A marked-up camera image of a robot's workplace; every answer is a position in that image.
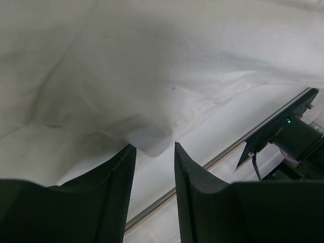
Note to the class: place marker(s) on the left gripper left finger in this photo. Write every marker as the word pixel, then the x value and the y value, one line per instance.
pixel 92 207

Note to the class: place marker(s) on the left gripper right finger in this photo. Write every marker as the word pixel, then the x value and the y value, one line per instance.
pixel 211 210

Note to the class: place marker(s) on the cream t shirt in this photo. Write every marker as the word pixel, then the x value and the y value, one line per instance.
pixel 81 79

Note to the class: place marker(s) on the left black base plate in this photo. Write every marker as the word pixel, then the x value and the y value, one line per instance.
pixel 264 132

